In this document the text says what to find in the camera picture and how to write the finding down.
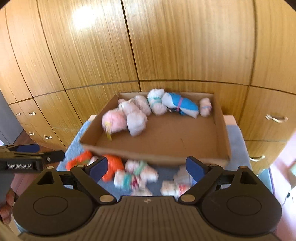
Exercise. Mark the white teal sock bundle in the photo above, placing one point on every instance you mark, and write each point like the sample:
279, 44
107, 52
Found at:
135, 176

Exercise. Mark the blue white sock bundle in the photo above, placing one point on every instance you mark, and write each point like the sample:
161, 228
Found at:
179, 104

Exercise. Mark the blue towel mat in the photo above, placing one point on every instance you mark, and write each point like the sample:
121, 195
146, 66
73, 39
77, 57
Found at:
239, 157

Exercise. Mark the metal drawer handle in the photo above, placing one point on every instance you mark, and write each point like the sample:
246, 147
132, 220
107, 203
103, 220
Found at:
277, 119

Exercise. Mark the plastic small sock bundle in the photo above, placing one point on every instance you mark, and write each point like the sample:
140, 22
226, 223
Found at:
205, 107

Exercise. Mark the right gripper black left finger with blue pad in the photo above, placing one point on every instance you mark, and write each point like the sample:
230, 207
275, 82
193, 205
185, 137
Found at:
88, 177

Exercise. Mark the white mint sock bundle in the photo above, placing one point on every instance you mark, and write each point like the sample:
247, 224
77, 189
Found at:
154, 98

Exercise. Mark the grey door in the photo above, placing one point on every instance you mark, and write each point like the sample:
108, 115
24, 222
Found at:
10, 127

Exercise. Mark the wooden wardrobe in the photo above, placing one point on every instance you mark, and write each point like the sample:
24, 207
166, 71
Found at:
61, 61

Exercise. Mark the person's left hand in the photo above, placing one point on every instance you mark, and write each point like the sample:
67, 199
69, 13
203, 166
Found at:
6, 209

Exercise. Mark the orange green sock bundle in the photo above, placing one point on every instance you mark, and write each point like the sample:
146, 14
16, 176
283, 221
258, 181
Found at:
82, 159

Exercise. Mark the white purple sock bundle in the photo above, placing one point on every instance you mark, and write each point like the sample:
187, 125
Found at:
141, 192

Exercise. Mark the white pink sock roll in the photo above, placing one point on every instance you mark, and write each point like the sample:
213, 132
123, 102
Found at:
142, 103

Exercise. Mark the brown cardboard box tray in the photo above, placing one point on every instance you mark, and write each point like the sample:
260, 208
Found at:
167, 139

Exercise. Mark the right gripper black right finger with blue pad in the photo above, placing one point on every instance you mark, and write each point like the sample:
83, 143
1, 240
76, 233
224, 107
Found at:
206, 178

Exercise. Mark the pink fluffy sock bundle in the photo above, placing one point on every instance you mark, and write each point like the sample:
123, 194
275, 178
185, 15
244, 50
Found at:
116, 120

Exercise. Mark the light pink sock bundle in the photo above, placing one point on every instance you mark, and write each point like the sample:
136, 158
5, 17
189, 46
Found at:
93, 159

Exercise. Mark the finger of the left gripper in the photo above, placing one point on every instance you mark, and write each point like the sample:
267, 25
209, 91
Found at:
52, 156
31, 148

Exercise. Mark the white red sock bundle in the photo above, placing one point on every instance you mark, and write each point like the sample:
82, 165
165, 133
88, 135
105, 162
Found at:
170, 188

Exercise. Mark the pale pink sock roll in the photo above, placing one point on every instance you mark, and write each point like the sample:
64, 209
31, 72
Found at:
125, 105

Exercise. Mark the grey blue sock bundle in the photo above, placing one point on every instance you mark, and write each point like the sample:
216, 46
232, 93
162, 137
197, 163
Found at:
183, 177

